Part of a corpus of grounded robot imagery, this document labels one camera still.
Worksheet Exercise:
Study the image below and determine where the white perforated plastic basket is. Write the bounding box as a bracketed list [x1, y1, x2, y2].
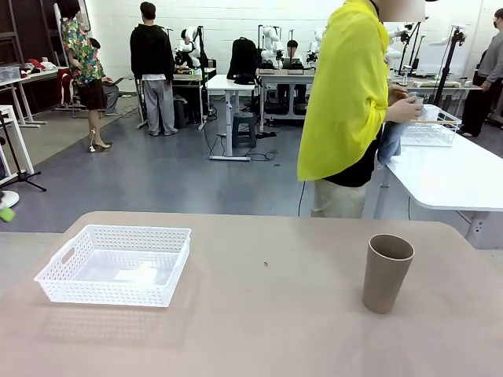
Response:
[34, 224, 193, 308]

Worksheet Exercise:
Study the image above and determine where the brown paper-look cup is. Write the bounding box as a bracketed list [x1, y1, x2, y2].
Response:
[361, 233, 415, 315]

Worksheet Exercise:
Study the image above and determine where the blue-grey cleaning cloth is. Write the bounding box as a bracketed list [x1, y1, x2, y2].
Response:
[376, 119, 402, 165]

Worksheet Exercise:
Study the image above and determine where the person's right hand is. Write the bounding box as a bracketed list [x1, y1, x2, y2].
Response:
[387, 97, 424, 123]

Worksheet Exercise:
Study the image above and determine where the person's left hand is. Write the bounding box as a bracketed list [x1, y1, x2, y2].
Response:
[387, 83, 410, 100]

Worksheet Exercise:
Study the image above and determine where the white round fan base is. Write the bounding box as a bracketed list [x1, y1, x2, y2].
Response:
[0, 190, 20, 210]

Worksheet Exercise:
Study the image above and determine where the short black tripod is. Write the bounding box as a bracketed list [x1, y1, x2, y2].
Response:
[0, 111, 47, 193]

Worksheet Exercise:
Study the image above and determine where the white paper label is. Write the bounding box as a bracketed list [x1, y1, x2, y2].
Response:
[114, 262, 159, 284]

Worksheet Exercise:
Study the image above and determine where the red chair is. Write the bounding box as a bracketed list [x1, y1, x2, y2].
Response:
[57, 67, 75, 108]

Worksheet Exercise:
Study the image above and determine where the seated person with laptop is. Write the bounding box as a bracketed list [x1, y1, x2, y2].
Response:
[90, 38, 123, 117]

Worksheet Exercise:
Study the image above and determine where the person in floral shirt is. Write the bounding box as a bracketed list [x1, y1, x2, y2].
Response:
[54, 0, 113, 152]

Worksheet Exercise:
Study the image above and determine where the person in black hoodie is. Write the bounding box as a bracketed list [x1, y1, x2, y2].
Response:
[129, 2, 178, 137]

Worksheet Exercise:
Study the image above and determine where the grey plastic stool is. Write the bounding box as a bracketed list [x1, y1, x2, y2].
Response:
[231, 112, 257, 149]

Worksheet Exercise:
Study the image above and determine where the white standing desk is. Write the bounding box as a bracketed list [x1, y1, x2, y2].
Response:
[206, 73, 261, 162]

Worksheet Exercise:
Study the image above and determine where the black backpack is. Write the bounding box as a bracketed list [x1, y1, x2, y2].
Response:
[226, 37, 259, 86]

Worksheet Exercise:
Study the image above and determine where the long robot bench desk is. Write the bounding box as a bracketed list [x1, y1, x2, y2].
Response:
[257, 67, 318, 127]

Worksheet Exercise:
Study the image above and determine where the seated person at robot bench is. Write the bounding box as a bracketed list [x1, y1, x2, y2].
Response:
[277, 38, 308, 109]

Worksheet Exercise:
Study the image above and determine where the person in yellow cape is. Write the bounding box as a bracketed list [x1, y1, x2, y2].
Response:
[297, 0, 428, 219]

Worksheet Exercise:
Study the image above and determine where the person in grey sweater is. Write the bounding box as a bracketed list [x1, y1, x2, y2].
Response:
[457, 9, 503, 137]

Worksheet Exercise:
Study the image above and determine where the white wire dish rack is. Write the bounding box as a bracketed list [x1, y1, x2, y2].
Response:
[397, 104, 461, 148]

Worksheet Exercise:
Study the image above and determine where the tall black camera stand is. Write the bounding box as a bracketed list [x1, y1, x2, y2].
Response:
[431, 24, 469, 109]

